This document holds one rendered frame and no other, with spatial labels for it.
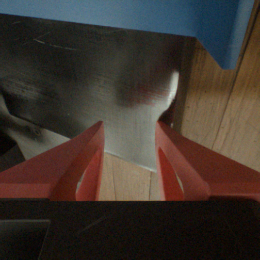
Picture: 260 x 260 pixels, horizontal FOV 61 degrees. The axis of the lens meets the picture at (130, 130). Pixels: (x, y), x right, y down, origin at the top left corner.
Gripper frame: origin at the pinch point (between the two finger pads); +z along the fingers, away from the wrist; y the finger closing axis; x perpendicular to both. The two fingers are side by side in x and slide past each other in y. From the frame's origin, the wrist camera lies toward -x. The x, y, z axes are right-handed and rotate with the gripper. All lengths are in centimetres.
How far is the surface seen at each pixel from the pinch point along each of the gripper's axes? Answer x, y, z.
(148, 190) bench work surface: 9.4, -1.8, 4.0
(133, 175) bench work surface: 8.0, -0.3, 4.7
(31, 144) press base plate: 10.0, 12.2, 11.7
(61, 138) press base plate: 6.7, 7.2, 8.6
